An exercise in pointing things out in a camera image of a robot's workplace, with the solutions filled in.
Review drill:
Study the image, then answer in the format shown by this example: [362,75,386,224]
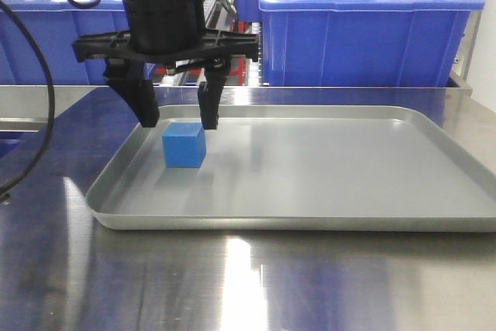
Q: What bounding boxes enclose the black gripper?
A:
[72,29,260,130]

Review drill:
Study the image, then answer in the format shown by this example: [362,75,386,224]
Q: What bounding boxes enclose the blue cube block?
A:
[162,122,206,168]

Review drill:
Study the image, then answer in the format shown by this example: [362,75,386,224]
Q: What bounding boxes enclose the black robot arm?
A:
[73,0,260,129]

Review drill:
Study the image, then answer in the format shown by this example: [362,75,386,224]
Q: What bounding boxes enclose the white roller track right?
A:
[245,22,263,87]

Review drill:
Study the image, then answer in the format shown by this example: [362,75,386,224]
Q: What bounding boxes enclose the grey metal tray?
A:
[86,105,495,233]

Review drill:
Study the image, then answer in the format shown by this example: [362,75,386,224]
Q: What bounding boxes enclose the blue bin front right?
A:
[259,0,484,87]

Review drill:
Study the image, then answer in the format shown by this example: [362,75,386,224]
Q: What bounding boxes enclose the blue bin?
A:
[1,0,128,85]
[259,0,484,87]

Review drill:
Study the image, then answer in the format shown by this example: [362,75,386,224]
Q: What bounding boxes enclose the blue bin front left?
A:
[1,0,128,85]

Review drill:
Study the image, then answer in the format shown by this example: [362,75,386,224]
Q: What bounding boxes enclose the red metal frame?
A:
[226,21,247,87]

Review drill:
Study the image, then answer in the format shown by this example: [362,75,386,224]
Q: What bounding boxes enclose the black cable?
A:
[0,0,104,197]

